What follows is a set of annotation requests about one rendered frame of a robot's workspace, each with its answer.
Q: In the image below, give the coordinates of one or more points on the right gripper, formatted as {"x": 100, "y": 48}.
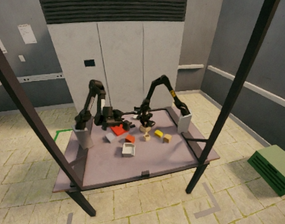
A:
{"x": 144, "y": 119}

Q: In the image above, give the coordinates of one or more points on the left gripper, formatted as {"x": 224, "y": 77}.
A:
{"x": 126, "y": 124}

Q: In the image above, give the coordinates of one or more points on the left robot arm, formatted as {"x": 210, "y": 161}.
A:
{"x": 96, "y": 87}

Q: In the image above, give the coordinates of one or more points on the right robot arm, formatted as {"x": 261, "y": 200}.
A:
{"x": 146, "y": 102}

